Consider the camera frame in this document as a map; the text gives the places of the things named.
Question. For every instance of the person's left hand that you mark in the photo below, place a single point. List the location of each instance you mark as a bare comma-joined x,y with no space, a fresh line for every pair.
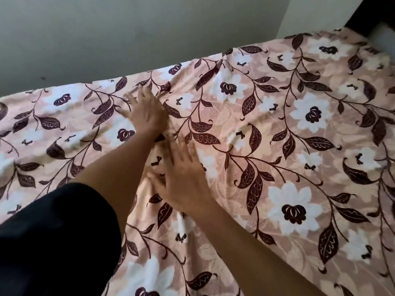
148,114

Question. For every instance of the person's right hand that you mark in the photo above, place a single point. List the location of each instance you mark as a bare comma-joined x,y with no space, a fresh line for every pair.
182,181

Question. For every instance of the pink floral bed sheet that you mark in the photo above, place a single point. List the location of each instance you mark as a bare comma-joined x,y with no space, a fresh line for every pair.
277,151

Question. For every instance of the dark wooden bed frame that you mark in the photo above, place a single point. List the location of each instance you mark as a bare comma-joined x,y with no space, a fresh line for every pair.
367,15

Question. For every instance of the person's right forearm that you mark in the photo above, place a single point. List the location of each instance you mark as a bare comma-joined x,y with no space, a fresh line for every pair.
253,258

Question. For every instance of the person's left forearm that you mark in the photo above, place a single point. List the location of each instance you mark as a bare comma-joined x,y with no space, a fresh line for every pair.
123,169

